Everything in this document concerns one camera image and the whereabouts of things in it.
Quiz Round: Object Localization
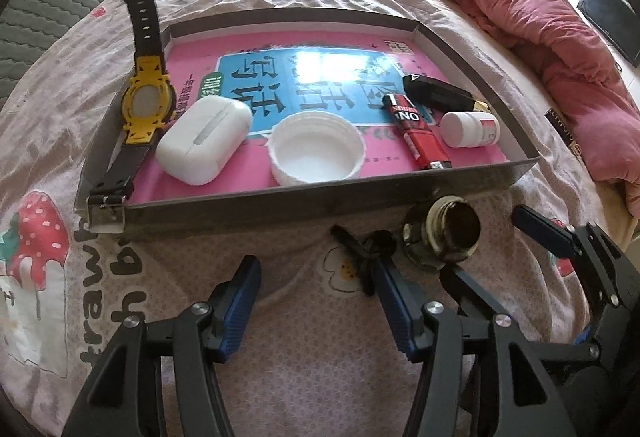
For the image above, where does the grey cardboard tray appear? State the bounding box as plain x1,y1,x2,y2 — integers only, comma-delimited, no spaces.
74,8,541,243

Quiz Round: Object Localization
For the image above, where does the white earbud case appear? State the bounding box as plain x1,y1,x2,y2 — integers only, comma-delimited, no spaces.
156,96,253,185

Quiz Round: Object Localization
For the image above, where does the pink and blue book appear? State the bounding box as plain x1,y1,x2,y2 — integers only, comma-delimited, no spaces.
125,34,511,208

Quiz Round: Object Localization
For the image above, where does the black flat screen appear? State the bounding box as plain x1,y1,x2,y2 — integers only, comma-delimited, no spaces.
577,0,640,68

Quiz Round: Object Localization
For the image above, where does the black lipstick tube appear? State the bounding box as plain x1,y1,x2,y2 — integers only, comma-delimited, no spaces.
402,73,491,114

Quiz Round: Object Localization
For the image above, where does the small glass jar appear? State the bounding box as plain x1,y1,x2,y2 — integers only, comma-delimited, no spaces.
402,196,482,272

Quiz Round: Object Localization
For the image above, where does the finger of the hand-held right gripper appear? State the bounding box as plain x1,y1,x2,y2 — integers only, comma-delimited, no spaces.
512,204,582,259
440,266,502,319

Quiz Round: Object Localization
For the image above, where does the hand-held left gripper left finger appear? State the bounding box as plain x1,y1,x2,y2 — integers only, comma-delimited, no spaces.
60,254,263,437

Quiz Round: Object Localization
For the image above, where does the small white bottle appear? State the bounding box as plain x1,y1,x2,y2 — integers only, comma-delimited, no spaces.
440,111,501,148

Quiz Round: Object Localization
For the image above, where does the red and black lighter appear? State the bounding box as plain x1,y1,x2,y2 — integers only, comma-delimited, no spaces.
382,93,451,172

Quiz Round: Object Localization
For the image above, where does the small black plastic piece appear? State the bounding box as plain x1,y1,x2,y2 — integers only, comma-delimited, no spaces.
331,224,398,295

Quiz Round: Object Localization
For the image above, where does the yellow and black wristwatch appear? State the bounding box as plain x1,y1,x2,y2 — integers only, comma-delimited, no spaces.
86,0,177,234

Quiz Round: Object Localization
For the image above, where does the pink blanket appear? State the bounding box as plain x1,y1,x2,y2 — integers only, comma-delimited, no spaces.
392,0,640,198

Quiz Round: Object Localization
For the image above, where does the white plastic lid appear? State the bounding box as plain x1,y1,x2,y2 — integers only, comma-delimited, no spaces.
270,112,367,185

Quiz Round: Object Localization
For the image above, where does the black labelled tube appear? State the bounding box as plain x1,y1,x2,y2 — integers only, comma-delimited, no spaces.
545,106,583,157

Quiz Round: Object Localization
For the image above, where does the printed pink bedsheet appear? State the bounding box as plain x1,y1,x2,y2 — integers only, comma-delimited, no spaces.
0,0,601,437

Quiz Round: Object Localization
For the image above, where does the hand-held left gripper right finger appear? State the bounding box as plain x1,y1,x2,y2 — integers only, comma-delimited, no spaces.
370,258,571,437

